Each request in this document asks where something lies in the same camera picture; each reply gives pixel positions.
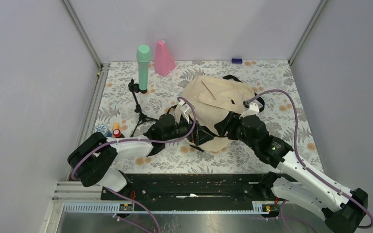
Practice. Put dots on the beige canvas backpack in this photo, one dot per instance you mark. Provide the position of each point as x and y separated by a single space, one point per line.
213 98

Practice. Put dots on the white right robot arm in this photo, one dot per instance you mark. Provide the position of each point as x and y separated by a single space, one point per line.
341 208

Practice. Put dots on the mint green microphone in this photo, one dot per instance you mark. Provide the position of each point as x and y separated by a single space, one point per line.
143 56

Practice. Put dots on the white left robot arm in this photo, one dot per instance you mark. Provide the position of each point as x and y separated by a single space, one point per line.
92 161

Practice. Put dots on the small blue block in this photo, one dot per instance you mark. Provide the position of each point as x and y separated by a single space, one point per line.
236 61

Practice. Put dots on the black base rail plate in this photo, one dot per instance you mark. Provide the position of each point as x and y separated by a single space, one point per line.
199 192

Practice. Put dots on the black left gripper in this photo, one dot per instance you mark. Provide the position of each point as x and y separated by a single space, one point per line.
198 135

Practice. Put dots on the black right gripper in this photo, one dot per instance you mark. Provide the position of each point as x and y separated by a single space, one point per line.
228 124

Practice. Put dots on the black mini tripod stand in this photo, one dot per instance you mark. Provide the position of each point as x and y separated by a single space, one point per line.
142 118

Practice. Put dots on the pink plastic cone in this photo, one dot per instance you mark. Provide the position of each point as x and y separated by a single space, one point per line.
164 63

